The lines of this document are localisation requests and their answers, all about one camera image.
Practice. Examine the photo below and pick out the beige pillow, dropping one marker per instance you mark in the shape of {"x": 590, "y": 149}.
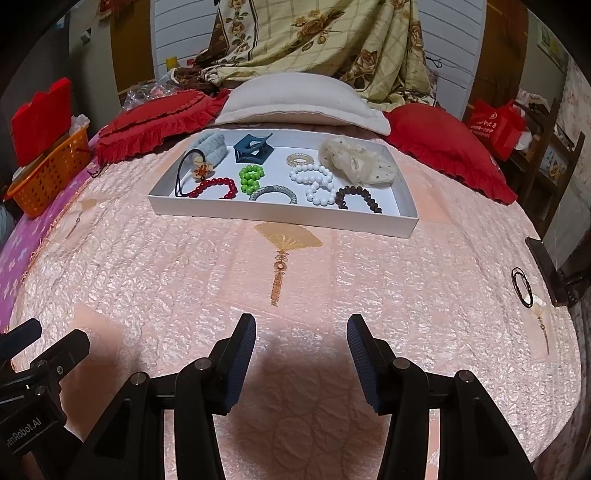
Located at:
{"x": 295, "y": 99}

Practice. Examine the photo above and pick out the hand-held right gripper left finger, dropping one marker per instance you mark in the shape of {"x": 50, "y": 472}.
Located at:
{"x": 240, "y": 355}

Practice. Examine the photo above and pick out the dark blue jewellery stand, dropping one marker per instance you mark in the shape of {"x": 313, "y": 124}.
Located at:
{"x": 251, "y": 150}

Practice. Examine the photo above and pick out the clear plastic bag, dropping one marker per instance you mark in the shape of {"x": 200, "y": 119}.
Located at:
{"x": 147, "y": 90}

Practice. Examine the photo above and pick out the cream tulle scrunchie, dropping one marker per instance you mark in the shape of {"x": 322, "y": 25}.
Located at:
{"x": 355, "y": 161}

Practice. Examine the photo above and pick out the dark wooden frame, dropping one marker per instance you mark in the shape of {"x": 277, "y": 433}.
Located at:
{"x": 551, "y": 272}

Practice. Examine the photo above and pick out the white cardboard tray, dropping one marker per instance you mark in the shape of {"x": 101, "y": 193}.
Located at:
{"x": 323, "y": 217}

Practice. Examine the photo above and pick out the grey fluffy scrunchie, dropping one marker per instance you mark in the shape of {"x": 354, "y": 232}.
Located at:
{"x": 214, "y": 145}

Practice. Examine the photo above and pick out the red shopping bag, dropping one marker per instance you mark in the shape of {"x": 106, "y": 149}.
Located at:
{"x": 496, "y": 127}

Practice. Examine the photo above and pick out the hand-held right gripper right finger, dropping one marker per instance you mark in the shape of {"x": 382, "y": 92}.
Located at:
{"x": 360, "y": 360}

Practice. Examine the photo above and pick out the purple flowered sheet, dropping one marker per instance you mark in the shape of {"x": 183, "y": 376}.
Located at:
{"x": 23, "y": 244}

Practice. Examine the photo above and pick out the wooden chair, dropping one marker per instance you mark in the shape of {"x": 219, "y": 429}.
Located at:
{"x": 549, "y": 175}

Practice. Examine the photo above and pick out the orange plastic basket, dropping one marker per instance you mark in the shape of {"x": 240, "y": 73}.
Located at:
{"x": 51, "y": 175}

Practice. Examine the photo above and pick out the white slatted headboard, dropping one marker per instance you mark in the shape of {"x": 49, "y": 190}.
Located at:
{"x": 184, "y": 27}

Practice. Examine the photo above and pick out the floral blanket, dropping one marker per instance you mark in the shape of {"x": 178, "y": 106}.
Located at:
{"x": 323, "y": 46}

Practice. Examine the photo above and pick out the red ruffled pillow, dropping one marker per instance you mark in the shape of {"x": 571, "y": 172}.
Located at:
{"x": 438, "y": 147}
{"x": 147, "y": 127}

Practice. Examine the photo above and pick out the yellow sticker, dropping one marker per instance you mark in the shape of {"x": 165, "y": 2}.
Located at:
{"x": 171, "y": 62}

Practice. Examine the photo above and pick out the pink quilted bedspread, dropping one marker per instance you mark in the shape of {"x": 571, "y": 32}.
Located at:
{"x": 415, "y": 286}

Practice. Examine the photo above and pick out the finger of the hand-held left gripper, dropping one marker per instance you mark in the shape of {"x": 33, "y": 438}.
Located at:
{"x": 64, "y": 353}
{"x": 21, "y": 339}

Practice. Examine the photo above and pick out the red paper bag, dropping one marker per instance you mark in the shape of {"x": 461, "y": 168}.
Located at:
{"x": 41, "y": 120}

